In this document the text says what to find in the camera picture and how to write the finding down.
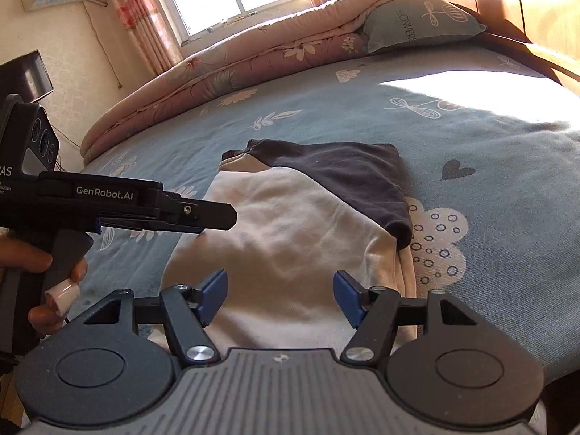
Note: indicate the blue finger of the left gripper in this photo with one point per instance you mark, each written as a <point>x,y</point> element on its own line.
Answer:
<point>192,216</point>

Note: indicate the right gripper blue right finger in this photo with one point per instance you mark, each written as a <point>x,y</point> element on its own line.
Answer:
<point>371,312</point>

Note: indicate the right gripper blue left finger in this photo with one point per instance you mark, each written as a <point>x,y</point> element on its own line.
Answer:
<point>187,311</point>

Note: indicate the black and cream raglan sweatshirt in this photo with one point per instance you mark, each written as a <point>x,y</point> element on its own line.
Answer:
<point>304,212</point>

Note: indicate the blue floral bed sheet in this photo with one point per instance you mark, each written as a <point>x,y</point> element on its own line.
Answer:
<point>490,158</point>

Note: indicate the pink checked curtain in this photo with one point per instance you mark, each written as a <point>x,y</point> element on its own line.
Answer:
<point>145,25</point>

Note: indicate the pink floral folded quilt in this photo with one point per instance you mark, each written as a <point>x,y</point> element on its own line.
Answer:
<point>169,94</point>

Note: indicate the blue-green flower pillow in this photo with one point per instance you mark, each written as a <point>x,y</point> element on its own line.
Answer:
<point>414,23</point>

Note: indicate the wooden headboard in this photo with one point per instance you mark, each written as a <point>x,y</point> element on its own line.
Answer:
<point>541,34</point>

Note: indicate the wall-mounted black television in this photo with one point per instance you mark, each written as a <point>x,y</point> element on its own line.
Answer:
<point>26,76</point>

